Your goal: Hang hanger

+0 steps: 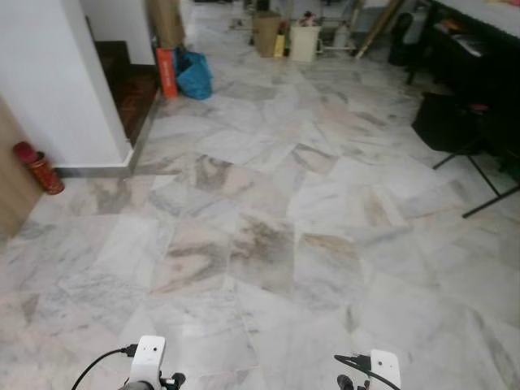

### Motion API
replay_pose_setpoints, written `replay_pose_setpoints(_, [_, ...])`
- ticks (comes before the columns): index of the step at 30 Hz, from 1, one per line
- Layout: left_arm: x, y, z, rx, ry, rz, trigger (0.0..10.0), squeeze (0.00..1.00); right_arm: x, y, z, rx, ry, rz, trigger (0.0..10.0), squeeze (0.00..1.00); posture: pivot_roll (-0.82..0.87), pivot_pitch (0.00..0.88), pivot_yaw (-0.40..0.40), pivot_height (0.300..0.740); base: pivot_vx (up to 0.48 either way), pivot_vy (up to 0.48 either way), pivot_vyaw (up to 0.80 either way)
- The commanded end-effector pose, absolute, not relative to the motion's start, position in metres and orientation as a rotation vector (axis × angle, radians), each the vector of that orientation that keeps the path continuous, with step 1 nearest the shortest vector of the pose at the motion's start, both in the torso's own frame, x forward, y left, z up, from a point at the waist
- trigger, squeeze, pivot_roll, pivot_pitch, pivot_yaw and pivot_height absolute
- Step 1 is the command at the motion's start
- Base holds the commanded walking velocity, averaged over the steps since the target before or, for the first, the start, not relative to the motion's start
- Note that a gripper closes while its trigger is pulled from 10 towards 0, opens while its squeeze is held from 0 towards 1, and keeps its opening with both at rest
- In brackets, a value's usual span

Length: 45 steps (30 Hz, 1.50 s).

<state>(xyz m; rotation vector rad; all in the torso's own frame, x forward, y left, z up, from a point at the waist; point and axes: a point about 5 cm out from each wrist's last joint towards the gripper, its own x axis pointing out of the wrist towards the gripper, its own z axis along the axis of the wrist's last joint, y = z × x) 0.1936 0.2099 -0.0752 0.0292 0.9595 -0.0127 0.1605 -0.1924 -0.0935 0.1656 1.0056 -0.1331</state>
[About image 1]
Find white waste bin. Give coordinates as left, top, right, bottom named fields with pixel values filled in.
left=290, top=24, right=322, bottom=63

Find red cylindrical canister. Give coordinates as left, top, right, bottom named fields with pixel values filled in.
left=12, top=141, right=65, bottom=196

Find black desk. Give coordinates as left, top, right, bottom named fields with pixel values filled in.
left=406, top=0, right=520, bottom=155

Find wooden plank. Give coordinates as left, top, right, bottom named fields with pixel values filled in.
left=355, top=0, right=405, bottom=58

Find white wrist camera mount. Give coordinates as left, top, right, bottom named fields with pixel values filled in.
left=370, top=349, right=402, bottom=390
left=130, top=336, right=167, bottom=387

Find blue plastic bag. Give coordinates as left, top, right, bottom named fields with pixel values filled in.
left=175, top=47, right=214, bottom=101

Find brown cardboard box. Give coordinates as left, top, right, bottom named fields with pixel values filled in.
left=146, top=0, right=186, bottom=48

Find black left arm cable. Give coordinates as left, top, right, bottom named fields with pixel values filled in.
left=71, top=345, right=139, bottom=390

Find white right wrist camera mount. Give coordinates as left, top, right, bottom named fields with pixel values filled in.
left=370, top=349, right=402, bottom=390

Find dark wooden stairs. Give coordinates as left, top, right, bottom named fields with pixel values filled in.
left=96, top=41, right=161, bottom=145

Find black folding stool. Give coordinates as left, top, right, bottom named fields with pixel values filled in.
left=411, top=92, right=520, bottom=219

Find brown waste bin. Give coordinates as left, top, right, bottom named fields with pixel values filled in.
left=252, top=11, right=283, bottom=58

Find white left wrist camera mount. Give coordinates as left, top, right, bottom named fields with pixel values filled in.
left=130, top=336, right=167, bottom=387

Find brown wooden panel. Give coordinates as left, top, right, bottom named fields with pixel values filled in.
left=0, top=97, right=43, bottom=241

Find orange flat box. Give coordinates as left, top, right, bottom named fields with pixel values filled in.
left=156, top=47, right=179, bottom=100

